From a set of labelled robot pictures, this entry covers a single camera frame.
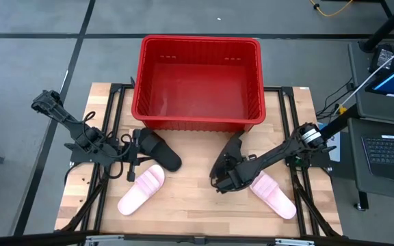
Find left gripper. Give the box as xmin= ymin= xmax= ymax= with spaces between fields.
xmin=116 ymin=128 xmax=144 ymax=183

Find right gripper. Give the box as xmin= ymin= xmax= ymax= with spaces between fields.
xmin=209 ymin=154 xmax=258 ymax=195

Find black slide sandal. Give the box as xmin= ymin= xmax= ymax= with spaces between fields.
xmin=137 ymin=127 xmax=183 ymax=173
xmin=212 ymin=131 xmax=246 ymax=175

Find pink slide sandal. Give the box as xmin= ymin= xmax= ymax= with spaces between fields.
xmin=249 ymin=169 xmax=298 ymax=221
xmin=117 ymin=164 xmax=166 ymax=217

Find red plastic bin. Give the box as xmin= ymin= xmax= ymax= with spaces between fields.
xmin=131 ymin=34 xmax=267 ymax=133

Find grey rolling cart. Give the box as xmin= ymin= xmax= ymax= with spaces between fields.
xmin=346 ymin=118 xmax=394 ymax=211

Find black laptop keyboard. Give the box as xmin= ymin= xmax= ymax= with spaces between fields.
xmin=360 ymin=134 xmax=394 ymax=183

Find black power adapter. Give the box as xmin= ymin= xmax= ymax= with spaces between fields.
xmin=369 ymin=43 xmax=394 ymax=73

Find black stand pole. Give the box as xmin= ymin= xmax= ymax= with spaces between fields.
xmin=358 ymin=0 xmax=394 ymax=54

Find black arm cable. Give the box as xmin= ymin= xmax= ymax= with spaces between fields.
xmin=79 ymin=110 xmax=135 ymax=180

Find black aluminium rig frame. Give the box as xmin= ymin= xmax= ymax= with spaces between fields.
xmin=55 ymin=81 xmax=343 ymax=246

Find black floor cables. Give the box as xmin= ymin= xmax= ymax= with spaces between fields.
xmin=315 ymin=77 xmax=355 ymax=121

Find white cable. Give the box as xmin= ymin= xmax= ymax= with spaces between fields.
xmin=332 ymin=37 xmax=394 ymax=115

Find yellow cable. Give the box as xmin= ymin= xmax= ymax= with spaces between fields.
xmin=308 ymin=0 xmax=354 ymax=18

